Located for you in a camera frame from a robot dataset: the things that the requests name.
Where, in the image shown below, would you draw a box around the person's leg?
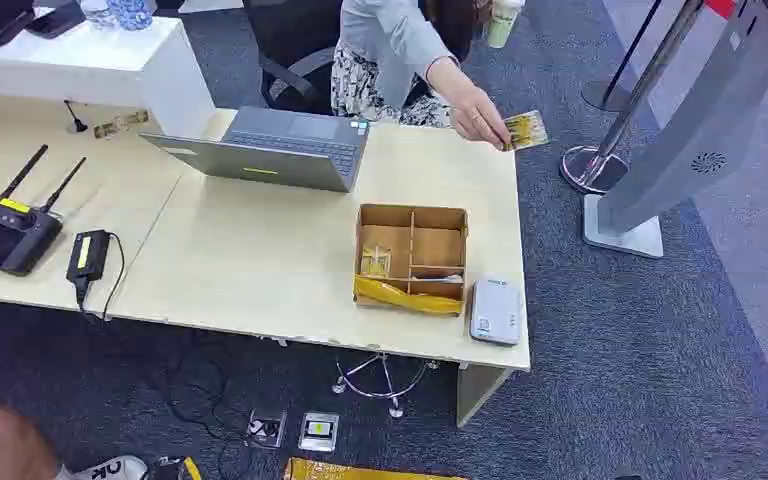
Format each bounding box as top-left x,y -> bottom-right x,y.
0,400 -> 62,480

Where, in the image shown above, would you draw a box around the black bag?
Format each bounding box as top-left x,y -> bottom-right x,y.
0,0 -> 87,58

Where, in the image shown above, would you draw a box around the grey laptop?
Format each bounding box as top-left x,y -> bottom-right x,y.
139,106 -> 371,194

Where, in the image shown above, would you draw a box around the person's hand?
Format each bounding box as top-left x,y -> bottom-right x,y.
450,84 -> 512,151

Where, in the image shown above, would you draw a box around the black office chair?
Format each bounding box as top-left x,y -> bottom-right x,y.
242,0 -> 344,117

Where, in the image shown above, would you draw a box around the chrome chair base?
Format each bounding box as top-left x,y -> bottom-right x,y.
331,352 -> 441,420

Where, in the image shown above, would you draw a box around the yellow plastic bag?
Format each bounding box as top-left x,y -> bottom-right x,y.
354,274 -> 465,316

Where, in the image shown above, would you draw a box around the grey kiosk stand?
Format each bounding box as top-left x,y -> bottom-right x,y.
582,0 -> 768,260

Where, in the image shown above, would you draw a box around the black power cable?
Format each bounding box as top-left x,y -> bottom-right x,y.
73,231 -> 127,323

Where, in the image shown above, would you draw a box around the blue patterned water bottle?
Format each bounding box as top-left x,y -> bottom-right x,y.
106,0 -> 157,32

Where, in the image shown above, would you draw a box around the yellow card in box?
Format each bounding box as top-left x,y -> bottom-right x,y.
360,245 -> 393,278

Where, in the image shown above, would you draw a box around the wooden divided card box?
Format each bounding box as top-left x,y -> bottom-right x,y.
354,203 -> 470,317

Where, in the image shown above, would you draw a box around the white card reader device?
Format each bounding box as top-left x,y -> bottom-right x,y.
469,275 -> 524,347

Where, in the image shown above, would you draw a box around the yellow printed card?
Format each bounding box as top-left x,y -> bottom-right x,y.
503,109 -> 550,152

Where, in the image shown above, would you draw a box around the chrome stanchion post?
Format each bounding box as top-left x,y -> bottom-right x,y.
560,0 -> 707,195

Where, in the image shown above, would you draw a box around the white raised shelf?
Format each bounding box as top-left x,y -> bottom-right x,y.
0,11 -> 218,139

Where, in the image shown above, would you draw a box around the black stanchion post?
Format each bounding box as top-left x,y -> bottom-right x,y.
580,0 -> 664,113

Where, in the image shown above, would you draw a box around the green drink cup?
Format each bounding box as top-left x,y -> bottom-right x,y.
486,0 -> 526,50

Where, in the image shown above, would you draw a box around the white shoe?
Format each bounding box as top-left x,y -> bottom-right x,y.
55,455 -> 149,480

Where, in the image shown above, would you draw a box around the yellow sheet on floor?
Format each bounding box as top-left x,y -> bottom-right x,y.
283,457 -> 471,480

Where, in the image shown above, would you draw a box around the person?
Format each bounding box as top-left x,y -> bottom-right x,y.
330,0 -> 512,151

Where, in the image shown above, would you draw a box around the silver floor socket with label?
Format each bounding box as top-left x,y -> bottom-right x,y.
298,412 -> 340,454

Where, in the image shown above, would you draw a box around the black remote controller with antennas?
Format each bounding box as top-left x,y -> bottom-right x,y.
0,144 -> 87,278

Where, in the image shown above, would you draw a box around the black power adapter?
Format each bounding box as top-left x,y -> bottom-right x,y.
65,229 -> 112,285

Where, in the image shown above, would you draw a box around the small black desk stand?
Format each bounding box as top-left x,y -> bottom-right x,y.
63,99 -> 89,134

